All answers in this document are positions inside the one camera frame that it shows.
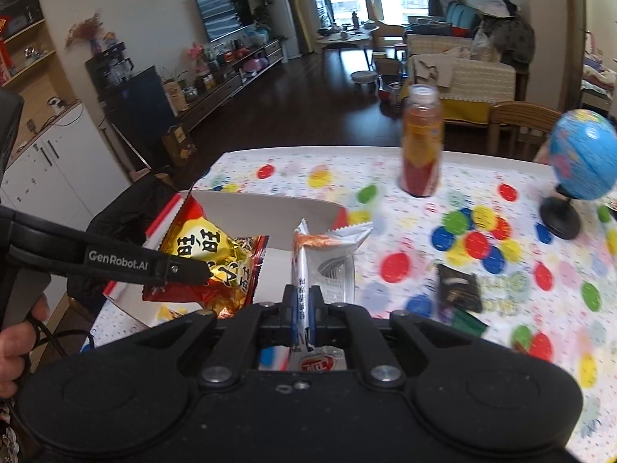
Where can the white plastic bag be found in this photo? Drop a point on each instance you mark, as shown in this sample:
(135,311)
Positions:
(482,43)

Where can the orange drink bottle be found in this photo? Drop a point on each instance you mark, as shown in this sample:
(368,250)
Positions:
(423,144)

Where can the green packet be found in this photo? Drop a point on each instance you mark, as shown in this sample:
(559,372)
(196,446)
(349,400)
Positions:
(470,322)

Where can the round coffee table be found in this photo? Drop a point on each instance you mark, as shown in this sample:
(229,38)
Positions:
(347,36)

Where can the red gold snack bag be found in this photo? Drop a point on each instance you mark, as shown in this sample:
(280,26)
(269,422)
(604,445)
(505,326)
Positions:
(226,251)

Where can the dotted tablecloth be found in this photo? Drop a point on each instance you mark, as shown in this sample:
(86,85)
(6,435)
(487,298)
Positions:
(482,178)

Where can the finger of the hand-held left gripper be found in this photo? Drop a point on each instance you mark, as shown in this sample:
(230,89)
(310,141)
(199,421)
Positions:
(120,261)

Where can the sofa with white yellow cover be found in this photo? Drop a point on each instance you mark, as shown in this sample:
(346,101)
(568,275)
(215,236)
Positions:
(477,82)

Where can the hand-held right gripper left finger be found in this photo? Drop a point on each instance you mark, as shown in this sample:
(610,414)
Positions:
(290,316)

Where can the white tower air conditioner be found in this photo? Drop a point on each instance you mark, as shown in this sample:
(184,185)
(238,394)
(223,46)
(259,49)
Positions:
(282,9)

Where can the grey coat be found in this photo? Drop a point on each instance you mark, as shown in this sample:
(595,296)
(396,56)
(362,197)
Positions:
(511,33)

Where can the white orange snack packet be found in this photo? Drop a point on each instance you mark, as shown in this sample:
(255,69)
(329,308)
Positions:
(332,270)

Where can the wooden chair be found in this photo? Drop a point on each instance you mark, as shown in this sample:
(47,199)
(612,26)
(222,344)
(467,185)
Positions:
(520,115)

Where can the person's left hand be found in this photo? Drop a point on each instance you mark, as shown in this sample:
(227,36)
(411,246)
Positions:
(12,361)

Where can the flat screen television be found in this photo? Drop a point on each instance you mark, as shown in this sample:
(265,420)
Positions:
(224,12)

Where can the white cabinet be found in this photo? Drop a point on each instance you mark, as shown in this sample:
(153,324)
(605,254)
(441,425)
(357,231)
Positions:
(53,164)

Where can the white cardboard box red trim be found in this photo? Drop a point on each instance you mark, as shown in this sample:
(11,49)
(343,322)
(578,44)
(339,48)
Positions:
(270,217)

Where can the round white stool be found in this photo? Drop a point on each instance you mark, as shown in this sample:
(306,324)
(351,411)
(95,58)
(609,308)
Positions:
(364,78)

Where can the brown paper bag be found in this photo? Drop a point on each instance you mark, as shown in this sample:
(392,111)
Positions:
(178,147)

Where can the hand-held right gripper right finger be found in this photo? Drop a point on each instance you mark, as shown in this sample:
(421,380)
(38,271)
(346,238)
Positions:
(313,316)

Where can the black gold snack packet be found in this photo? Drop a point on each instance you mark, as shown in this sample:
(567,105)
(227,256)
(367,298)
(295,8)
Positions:
(458,289)

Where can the small blue globe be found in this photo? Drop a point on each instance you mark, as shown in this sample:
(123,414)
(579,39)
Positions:
(583,154)

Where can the dark blue cabinet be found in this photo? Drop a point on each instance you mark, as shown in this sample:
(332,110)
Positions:
(140,111)

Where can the beige paper bag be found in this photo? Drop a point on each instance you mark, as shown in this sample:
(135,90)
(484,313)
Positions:
(176,95)

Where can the yellow snack packet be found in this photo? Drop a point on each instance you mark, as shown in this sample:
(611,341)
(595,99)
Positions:
(174,312)

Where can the dried flower vase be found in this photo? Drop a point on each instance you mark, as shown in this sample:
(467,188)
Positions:
(86,33)

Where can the wooden wall shelf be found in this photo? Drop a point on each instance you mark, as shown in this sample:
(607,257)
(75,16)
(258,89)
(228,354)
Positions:
(43,65)

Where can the low television cabinet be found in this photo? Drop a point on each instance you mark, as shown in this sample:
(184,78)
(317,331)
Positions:
(217,94)

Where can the potted green plant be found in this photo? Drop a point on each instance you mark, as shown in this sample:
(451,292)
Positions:
(263,2)

